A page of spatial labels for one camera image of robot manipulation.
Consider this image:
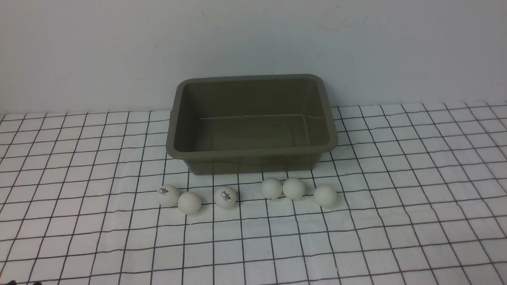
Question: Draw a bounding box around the olive green plastic bin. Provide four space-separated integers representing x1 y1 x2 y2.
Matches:
166 74 338 175

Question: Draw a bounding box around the white logo ball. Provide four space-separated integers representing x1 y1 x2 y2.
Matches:
156 184 181 207
214 186 238 209

